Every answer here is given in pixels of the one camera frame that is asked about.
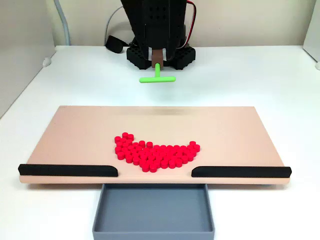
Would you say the green T-shaped pusher tool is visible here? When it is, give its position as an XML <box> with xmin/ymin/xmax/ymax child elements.
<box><xmin>138</xmin><ymin>48</ymin><xmax>177</xmax><ymax>84</ymax></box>

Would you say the grey shallow container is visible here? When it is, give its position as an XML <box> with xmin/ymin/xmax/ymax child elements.
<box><xmin>91</xmin><ymin>182</ymin><xmax>216</xmax><ymax>240</ymax></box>

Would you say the beige flat board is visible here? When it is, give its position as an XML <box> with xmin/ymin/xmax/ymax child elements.
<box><xmin>18</xmin><ymin>105</ymin><xmax>292</xmax><ymax>187</ymax></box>

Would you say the red white black cable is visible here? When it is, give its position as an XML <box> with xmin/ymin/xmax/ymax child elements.
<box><xmin>178</xmin><ymin>0</ymin><xmax>198</xmax><ymax>50</ymax></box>

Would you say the thin white cable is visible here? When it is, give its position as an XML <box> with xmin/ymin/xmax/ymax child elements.
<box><xmin>104</xmin><ymin>4</ymin><xmax>126</xmax><ymax>46</ymax></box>

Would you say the pale grey hose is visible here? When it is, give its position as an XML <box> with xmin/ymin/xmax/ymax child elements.
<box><xmin>53</xmin><ymin>0</ymin><xmax>72</xmax><ymax>46</ymax></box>

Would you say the black edge rail strip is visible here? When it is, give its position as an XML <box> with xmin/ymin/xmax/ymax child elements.
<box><xmin>17</xmin><ymin>163</ymin><xmax>119</xmax><ymax>179</ymax></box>
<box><xmin>191</xmin><ymin>165</ymin><xmax>293</xmax><ymax>179</ymax></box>

